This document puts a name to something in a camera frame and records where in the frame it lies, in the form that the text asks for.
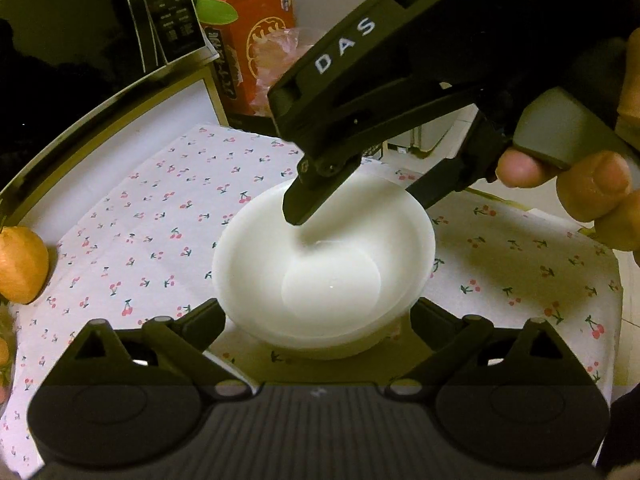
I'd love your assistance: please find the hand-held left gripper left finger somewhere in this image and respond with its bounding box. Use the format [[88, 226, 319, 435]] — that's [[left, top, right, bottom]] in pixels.
[[60, 298, 256, 402]]

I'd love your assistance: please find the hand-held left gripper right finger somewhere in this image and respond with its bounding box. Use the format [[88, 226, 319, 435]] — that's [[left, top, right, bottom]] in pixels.
[[385, 297, 577, 402]]

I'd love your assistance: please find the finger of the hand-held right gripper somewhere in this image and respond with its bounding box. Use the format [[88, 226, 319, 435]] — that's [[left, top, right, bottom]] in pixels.
[[404, 109, 517, 211], [282, 152, 362, 226]]

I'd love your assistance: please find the cream bowl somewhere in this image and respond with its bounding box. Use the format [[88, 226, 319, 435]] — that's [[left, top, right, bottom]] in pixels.
[[234, 310, 404, 361], [212, 157, 437, 352]]

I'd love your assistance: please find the person's right hand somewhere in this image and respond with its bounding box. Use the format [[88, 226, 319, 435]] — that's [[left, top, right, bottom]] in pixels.
[[499, 27, 640, 266]]

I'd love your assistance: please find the floral tablecloth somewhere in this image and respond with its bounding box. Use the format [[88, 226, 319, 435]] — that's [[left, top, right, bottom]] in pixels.
[[0, 124, 624, 480]]

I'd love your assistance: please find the plastic bag of oranges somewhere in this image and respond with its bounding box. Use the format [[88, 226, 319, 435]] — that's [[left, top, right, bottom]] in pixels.
[[247, 27, 322, 117]]

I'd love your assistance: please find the orange fruit carton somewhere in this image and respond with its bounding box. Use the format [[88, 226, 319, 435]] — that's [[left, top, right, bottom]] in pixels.
[[202, 0, 302, 122]]

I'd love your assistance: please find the large orange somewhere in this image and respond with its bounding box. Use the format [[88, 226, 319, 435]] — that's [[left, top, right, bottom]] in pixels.
[[0, 226, 50, 305]]

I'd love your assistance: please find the black microwave oven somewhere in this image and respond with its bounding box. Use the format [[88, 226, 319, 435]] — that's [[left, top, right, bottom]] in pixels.
[[0, 0, 212, 222]]

